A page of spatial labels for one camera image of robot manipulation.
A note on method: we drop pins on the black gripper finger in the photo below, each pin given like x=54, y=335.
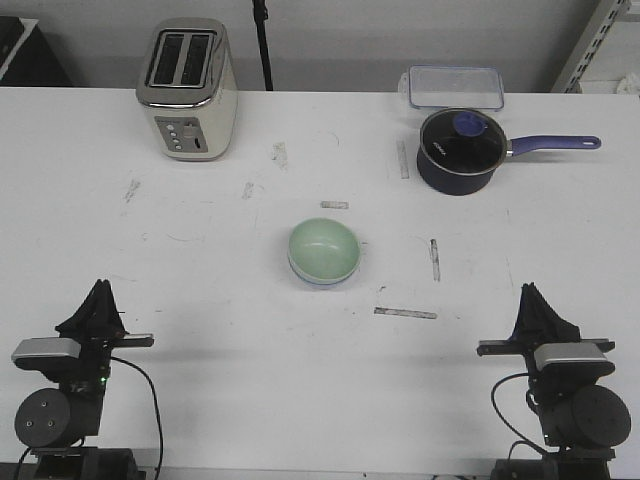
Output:
x=88, y=318
x=548, y=323
x=522, y=324
x=113, y=321

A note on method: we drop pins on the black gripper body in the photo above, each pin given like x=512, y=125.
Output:
x=526, y=347
x=96, y=346

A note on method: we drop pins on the light blue bowl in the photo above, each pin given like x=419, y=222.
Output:
x=319, y=283

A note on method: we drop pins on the light green bowl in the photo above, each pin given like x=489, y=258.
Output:
x=324, y=248

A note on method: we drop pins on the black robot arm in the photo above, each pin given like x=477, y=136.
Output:
x=53, y=423
x=581, y=421

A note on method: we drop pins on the dark blue saucepan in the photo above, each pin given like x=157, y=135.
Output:
x=458, y=184

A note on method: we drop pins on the glass lid blue knob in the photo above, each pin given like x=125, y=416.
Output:
x=463, y=141

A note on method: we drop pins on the clear plastic food container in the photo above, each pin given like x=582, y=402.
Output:
x=438, y=86

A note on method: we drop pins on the cream silver toaster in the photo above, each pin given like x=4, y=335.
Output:
x=187, y=88

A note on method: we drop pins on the white slotted shelf upright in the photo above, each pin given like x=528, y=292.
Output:
x=597, y=28

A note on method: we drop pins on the black tripod pole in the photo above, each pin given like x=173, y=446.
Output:
x=260, y=15

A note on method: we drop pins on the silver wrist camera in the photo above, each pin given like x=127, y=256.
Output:
x=583, y=359
x=47, y=354

